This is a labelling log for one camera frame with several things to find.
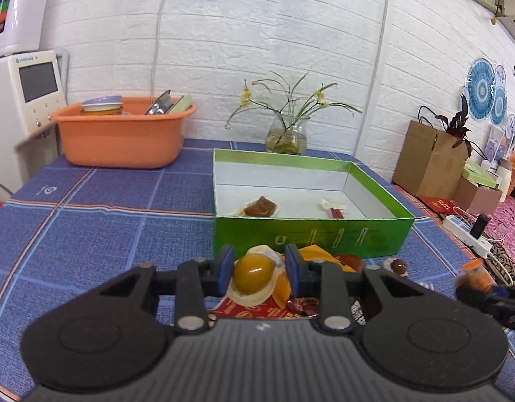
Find green white flat box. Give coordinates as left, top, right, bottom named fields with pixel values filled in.
left=462, top=160, right=500, bottom=188

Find blue plaid tablecloth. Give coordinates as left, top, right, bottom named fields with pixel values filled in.
left=0, top=137, right=515, bottom=402

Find white power strip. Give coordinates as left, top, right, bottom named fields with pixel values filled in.
left=443, top=214, right=494, bottom=259

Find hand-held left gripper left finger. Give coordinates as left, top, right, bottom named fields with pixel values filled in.
left=88, top=245, right=236, bottom=331

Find small white red snack packet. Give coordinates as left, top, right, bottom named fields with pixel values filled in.
left=318, top=199, right=348, bottom=219

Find bowls in basin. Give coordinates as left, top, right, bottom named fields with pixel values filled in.
left=80, top=95, right=125, bottom=116

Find glass vase with flowers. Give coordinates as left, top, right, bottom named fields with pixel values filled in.
left=225, top=70, right=363, bottom=156

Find brown meat snack packet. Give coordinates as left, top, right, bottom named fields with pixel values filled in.
left=241, top=195, right=280, bottom=218

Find steel bowl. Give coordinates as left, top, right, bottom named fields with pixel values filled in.
left=144, top=89, right=175, bottom=115

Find orange plastic basin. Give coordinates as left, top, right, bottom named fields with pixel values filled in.
left=48, top=97, right=198, bottom=169

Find shiny brown snack wrapper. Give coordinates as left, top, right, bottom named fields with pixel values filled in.
left=286, top=296, right=322, bottom=316

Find green cardboard box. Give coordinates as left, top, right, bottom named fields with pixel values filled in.
left=212, top=148, right=416, bottom=260

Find dark red nut snack packet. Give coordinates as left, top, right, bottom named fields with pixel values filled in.
left=207, top=295, right=319, bottom=323

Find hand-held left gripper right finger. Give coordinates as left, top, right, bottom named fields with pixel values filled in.
left=284, top=244, right=434, bottom=331

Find white appliance with colourful panel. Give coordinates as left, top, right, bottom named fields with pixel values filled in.
left=0, top=0, right=57, bottom=61

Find red booklet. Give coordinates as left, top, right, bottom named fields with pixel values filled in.
left=418, top=195, right=458, bottom=215

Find small blue round wall decoration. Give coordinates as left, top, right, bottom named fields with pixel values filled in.
left=490, top=65, right=508, bottom=126

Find purple leaf plant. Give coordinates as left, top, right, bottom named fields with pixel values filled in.
left=418, top=94, right=487, bottom=162

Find black charger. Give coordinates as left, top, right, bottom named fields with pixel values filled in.
left=470, top=213, right=491, bottom=240

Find large blue round wall decoration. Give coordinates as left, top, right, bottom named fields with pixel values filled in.
left=465, top=56, right=496, bottom=123

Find braised egg snack packet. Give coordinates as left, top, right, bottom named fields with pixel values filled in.
left=224, top=245, right=289, bottom=306

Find small cardboard box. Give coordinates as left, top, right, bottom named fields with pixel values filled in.
left=454, top=175, right=504, bottom=215

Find white wall pipe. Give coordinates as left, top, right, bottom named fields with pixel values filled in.
left=149, top=0, right=175, bottom=95
left=353, top=0, right=393, bottom=160

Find white appliance with screen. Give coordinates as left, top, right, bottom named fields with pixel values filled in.
left=0, top=49, right=67, bottom=202

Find light green bowl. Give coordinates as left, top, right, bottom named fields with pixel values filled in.
left=169, top=95, right=194, bottom=114

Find brown paper bag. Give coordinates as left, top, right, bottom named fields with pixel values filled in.
left=393, top=105, right=473, bottom=200

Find pink patterned cloth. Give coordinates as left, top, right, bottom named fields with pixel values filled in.
left=484, top=196, right=515, bottom=279

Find orange snack packet black print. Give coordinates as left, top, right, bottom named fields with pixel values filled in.
left=458, top=258, right=498, bottom=290

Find white thermos bottle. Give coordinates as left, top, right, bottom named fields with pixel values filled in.
left=496, top=159, right=515, bottom=198

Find small brown egg snack packet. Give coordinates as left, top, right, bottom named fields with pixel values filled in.
left=383, top=258, right=410, bottom=278

